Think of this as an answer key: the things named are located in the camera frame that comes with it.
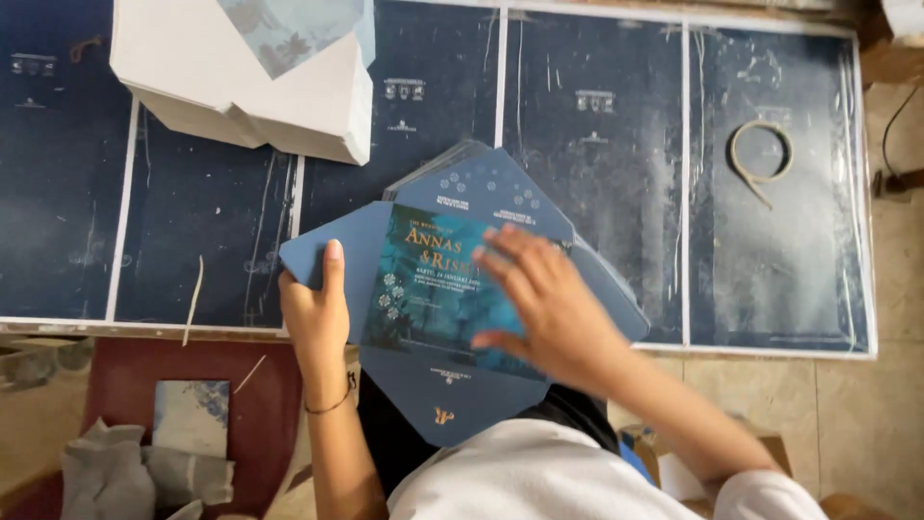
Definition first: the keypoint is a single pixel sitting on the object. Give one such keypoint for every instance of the person's left hand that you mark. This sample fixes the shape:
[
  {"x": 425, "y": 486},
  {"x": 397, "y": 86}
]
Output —
[{"x": 314, "y": 325}]

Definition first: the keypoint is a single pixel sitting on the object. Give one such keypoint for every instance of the person's right hand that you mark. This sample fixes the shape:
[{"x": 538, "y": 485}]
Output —
[{"x": 563, "y": 325}]

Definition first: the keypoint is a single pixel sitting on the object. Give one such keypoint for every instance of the teal invitation card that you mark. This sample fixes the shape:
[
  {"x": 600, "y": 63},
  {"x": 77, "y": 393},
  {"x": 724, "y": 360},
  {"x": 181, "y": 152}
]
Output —
[{"x": 426, "y": 303}]

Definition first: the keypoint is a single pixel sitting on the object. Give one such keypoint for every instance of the blue envelope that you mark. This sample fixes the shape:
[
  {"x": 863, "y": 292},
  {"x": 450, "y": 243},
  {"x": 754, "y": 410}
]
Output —
[{"x": 455, "y": 412}]

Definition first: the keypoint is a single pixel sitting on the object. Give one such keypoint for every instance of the short white paper strip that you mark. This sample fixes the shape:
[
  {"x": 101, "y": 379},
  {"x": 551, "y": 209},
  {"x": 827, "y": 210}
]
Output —
[{"x": 249, "y": 374}]

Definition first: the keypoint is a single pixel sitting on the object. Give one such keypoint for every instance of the dark red mat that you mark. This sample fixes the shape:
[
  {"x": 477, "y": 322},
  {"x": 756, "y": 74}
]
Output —
[{"x": 267, "y": 426}]

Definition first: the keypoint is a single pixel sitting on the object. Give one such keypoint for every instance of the thin white paper strip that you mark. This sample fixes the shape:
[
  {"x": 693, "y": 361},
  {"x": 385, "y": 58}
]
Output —
[{"x": 193, "y": 303}]

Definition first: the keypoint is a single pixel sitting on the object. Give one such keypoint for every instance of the brown cardboard box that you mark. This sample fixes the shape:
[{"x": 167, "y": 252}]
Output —
[{"x": 650, "y": 444}]

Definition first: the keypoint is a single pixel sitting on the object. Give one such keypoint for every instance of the dark blue printed board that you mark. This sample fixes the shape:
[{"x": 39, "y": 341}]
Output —
[{"x": 599, "y": 180}]

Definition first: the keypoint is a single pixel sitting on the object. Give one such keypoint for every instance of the person's white shirt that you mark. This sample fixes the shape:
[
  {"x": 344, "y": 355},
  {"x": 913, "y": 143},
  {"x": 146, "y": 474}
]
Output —
[{"x": 541, "y": 477}]

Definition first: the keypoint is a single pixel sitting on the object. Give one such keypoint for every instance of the blue floral card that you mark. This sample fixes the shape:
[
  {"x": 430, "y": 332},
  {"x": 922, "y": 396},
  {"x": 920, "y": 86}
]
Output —
[{"x": 191, "y": 419}]

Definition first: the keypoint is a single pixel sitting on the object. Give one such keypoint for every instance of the stack of blue envelope blanks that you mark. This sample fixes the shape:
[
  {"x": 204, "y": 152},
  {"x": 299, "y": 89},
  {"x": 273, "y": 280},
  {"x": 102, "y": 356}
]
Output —
[{"x": 433, "y": 168}]

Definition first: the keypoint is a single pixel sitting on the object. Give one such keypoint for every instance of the grey crumpled cloth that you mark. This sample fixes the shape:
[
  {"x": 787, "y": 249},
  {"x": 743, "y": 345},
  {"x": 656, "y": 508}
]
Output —
[{"x": 108, "y": 469}]

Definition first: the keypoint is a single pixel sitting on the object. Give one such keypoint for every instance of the beige rubber band loop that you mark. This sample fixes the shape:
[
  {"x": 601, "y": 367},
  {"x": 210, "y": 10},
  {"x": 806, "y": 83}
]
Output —
[{"x": 783, "y": 155}]

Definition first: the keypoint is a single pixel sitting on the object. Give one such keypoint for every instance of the pale blue floral sheet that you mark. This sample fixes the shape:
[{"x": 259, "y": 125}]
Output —
[{"x": 296, "y": 29}]

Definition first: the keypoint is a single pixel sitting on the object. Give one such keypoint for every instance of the brown rubber band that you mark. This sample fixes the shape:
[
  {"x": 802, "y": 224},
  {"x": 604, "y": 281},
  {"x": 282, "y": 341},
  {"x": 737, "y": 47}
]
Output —
[{"x": 85, "y": 48}]

